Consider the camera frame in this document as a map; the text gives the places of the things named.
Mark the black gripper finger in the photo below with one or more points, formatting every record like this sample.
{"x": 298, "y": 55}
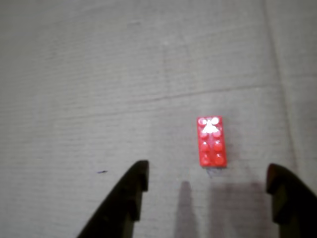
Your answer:
{"x": 123, "y": 198}
{"x": 294, "y": 205}

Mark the red lego block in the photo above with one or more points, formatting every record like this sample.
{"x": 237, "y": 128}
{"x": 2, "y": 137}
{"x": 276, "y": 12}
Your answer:
{"x": 211, "y": 146}

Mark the brown cardboard sheet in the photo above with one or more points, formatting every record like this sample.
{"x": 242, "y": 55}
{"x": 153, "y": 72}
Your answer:
{"x": 99, "y": 74}

